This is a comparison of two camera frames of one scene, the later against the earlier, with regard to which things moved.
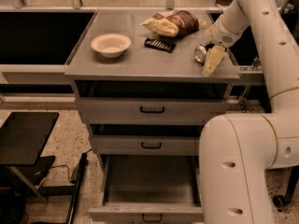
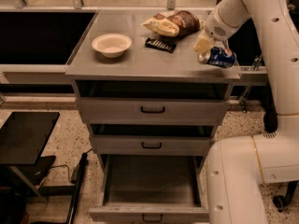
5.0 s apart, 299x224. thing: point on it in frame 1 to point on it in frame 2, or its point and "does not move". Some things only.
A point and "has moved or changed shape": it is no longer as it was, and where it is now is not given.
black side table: x=22 y=138 does not move
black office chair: x=281 y=202 does not move
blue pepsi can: x=201 y=52 has moved or changed shape
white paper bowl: x=110 y=45 does not move
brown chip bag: x=173 y=23 does not move
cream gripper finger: x=214 y=56 to x=203 y=43
